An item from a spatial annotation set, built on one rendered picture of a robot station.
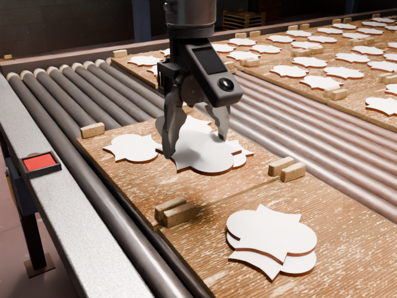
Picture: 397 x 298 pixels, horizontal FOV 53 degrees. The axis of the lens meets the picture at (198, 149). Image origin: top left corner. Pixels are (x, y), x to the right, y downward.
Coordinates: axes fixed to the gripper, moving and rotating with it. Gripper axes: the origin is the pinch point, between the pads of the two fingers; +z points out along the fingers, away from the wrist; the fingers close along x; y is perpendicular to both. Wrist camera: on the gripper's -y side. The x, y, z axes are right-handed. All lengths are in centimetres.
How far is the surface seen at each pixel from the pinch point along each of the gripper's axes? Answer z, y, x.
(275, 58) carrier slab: 11, 71, -83
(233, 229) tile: 10.6, -9.9, -0.4
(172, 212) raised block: 9.6, -1.8, 6.3
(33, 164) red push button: 12.6, 34.4, 21.9
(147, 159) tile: 11.2, 20.3, 0.6
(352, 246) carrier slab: 12.4, -21.9, -15.4
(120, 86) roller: 13, 77, -16
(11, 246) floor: 104, 132, 29
